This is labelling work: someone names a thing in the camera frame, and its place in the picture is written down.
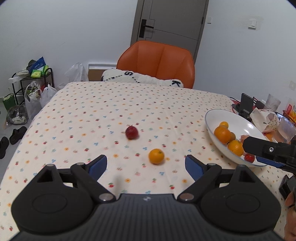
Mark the grey door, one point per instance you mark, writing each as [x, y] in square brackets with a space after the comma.
[177, 23]

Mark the empty textured glass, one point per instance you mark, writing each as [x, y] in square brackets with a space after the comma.
[272, 103]

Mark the green paper bag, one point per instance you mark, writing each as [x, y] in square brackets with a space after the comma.
[9, 101]

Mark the small peeled pomelo segment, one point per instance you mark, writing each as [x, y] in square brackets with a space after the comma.
[243, 137]

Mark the black metal shelf rack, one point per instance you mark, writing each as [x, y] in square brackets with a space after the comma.
[20, 80]

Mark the green packets on shelf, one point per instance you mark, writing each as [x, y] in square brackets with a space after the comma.
[37, 73]

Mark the black shoe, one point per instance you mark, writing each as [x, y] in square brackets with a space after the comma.
[4, 143]
[17, 135]

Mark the blue package on shelf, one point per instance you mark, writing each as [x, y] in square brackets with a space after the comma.
[38, 64]

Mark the black door handle lock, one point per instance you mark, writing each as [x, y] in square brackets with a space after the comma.
[143, 26]

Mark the large orange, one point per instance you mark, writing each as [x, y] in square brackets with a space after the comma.
[236, 147]
[223, 134]

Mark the small wall switch by door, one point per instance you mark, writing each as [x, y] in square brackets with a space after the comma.
[209, 20]

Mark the white red-print plastic bag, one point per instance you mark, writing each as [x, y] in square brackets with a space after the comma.
[47, 94]

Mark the person's right hand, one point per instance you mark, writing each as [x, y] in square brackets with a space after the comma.
[290, 226]

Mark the smartphone with lit screen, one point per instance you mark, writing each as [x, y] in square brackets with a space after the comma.
[284, 115]

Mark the floral white tablecloth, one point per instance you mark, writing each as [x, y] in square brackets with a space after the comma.
[144, 130]

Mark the floral tissue box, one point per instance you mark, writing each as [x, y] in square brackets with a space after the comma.
[265, 120]

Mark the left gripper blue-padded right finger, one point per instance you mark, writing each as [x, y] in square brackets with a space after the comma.
[204, 176]

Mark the right black shoe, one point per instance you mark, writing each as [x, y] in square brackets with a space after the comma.
[17, 135]

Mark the white wall light switch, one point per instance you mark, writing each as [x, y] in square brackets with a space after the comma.
[252, 23]

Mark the orange leather chair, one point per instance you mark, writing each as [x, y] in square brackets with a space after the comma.
[159, 60]

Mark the tall clear plastic bag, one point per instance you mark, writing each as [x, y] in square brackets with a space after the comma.
[77, 73]

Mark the ribbed glass of water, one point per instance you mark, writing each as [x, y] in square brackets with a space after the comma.
[284, 132]

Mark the white black-lettered cushion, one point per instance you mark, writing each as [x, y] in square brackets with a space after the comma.
[124, 76]

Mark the clear bag on floor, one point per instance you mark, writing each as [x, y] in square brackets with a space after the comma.
[17, 115]

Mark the black phone stand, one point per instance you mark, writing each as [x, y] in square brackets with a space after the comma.
[245, 107]

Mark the left black shoe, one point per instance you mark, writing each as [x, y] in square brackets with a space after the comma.
[4, 143]

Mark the cardboard box behind chair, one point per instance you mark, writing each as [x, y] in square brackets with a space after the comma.
[95, 74]

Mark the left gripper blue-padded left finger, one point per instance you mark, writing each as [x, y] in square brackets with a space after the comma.
[87, 175]

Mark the white plastic bag with greens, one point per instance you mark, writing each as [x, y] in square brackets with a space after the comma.
[32, 98]

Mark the small tangerine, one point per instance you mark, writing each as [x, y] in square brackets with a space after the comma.
[156, 156]
[224, 124]

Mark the white blue-rimmed plate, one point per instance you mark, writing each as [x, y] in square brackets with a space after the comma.
[239, 126]

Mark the basket of snack packets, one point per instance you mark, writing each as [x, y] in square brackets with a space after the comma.
[290, 111]

